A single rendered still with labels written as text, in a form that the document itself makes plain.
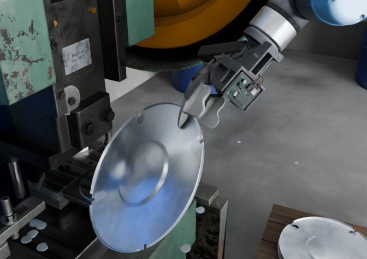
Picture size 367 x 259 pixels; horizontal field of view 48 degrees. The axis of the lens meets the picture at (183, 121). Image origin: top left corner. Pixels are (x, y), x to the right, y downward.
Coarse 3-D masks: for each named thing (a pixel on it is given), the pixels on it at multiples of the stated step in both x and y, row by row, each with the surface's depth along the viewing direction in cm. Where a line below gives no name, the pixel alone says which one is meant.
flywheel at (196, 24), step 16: (160, 0) 105; (176, 0) 103; (192, 0) 100; (208, 0) 98; (224, 0) 93; (240, 0) 91; (256, 0) 94; (160, 16) 107; (176, 16) 104; (192, 16) 98; (208, 16) 96; (224, 16) 94; (240, 16) 99; (160, 32) 105; (176, 32) 103; (192, 32) 100; (208, 32) 98; (160, 48) 107
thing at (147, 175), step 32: (128, 128) 85; (160, 128) 79; (192, 128) 73; (128, 160) 80; (160, 160) 74; (192, 160) 69; (96, 192) 83; (128, 192) 76; (160, 192) 71; (192, 192) 65; (96, 224) 79; (128, 224) 73; (160, 224) 68
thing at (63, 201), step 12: (84, 156) 98; (96, 156) 98; (60, 168) 96; (72, 168) 94; (84, 168) 94; (48, 180) 90; (60, 180) 90; (72, 180) 90; (36, 192) 90; (48, 192) 88; (60, 192) 87; (60, 204) 88
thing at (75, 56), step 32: (64, 0) 70; (96, 0) 77; (64, 32) 72; (96, 32) 80; (64, 64) 74; (96, 64) 82; (96, 96) 82; (32, 128) 80; (64, 128) 78; (96, 128) 82
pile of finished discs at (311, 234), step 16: (288, 224) 134; (304, 224) 135; (320, 224) 135; (336, 224) 135; (288, 240) 129; (304, 240) 129; (320, 240) 128; (336, 240) 128; (352, 240) 129; (288, 256) 123; (304, 256) 123; (320, 256) 122; (336, 256) 122; (352, 256) 123
